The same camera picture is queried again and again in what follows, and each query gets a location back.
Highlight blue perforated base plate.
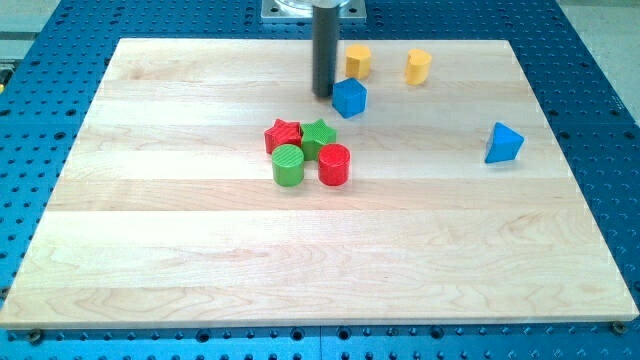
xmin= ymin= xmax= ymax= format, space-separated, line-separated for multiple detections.
xmin=1 ymin=1 xmax=639 ymax=359

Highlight yellow hexagon block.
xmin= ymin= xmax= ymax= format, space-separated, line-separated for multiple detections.
xmin=345 ymin=44 xmax=372 ymax=80

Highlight yellow heart block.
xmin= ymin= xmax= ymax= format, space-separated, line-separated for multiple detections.
xmin=405 ymin=48 xmax=432 ymax=85

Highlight blue cube block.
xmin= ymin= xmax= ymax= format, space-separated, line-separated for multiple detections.
xmin=332 ymin=78 xmax=367 ymax=118

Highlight green cylinder block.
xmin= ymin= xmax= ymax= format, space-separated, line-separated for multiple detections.
xmin=271 ymin=144 xmax=304 ymax=187

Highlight green star block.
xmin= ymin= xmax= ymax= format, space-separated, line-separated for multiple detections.
xmin=301 ymin=119 xmax=337 ymax=161

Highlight blue triangle block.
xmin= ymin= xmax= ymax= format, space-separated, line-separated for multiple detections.
xmin=484 ymin=122 xmax=524 ymax=163

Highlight red star block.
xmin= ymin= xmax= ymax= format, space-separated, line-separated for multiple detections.
xmin=264 ymin=118 xmax=302 ymax=154

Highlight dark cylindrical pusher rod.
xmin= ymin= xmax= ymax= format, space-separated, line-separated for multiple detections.
xmin=312 ymin=1 xmax=340 ymax=98

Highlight red cylinder block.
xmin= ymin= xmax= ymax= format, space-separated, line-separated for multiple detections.
xmin=317 ymin=143 xmax=351 ymax=186

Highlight silver robot mounting plate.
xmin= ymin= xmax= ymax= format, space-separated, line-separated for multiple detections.
xmin=260 ymin=0 xmax=368 ymax=22

